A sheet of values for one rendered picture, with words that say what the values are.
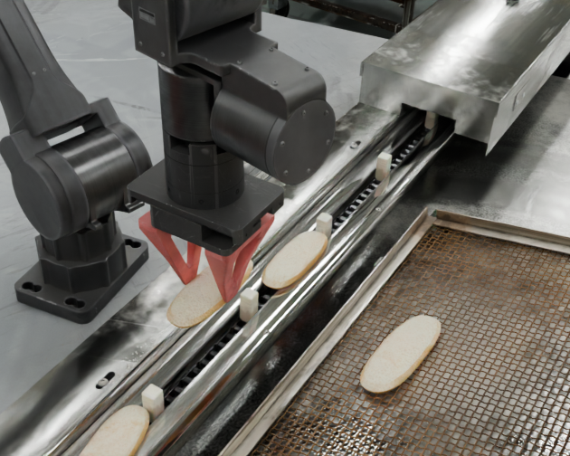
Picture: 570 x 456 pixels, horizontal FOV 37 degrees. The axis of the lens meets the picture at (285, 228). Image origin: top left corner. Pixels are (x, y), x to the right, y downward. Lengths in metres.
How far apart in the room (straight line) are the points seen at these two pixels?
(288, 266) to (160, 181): 0.22
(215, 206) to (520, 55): 0.61
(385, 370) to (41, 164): 0.33
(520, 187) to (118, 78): 0.57
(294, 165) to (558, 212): 0.54
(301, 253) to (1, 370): 0.30
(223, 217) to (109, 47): 0.75
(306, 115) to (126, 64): 0.77
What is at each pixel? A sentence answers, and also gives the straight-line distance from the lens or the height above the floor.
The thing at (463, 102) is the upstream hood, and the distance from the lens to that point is 1.02.
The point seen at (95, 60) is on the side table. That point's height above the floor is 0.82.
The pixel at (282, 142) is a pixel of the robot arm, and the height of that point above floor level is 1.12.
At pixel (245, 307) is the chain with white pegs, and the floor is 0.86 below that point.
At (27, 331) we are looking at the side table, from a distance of 0.83.
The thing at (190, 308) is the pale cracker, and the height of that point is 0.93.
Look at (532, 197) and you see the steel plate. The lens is 1.03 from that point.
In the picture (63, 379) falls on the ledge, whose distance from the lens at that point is 0.72.
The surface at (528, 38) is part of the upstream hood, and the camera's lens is 1.18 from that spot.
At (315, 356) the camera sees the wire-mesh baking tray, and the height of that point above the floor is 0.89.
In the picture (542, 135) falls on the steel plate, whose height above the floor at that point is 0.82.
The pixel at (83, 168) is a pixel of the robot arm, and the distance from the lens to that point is 0.74.
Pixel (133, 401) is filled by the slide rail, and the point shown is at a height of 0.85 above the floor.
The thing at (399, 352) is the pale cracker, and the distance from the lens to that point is 0.67.
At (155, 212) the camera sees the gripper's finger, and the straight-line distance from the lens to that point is 0.62.
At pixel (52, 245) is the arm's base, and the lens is 0.82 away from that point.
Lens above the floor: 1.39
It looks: 38 degrees down
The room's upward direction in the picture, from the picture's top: 3 degrees clockwise
